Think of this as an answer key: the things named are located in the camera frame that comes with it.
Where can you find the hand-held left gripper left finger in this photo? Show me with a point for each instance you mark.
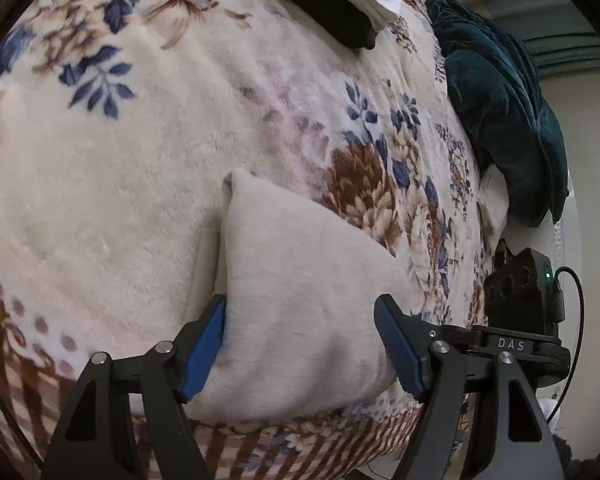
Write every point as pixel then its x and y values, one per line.
pixel 205 345

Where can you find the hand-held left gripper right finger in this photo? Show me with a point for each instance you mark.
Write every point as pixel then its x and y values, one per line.
pixel 400 345

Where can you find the beige long-sleeve shirt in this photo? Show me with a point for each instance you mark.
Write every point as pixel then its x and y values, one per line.
pixel 300 310

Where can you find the floral plush blanket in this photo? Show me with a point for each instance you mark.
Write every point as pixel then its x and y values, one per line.
pixel 130 185

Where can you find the teal plush duvet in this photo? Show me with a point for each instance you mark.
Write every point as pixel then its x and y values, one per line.
pixel 500 110

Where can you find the grey-blue striped curtain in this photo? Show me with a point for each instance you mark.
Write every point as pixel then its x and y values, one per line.
pixel 555 35

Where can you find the black folded garment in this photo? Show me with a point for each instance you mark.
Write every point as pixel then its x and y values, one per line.
pixel 330 15

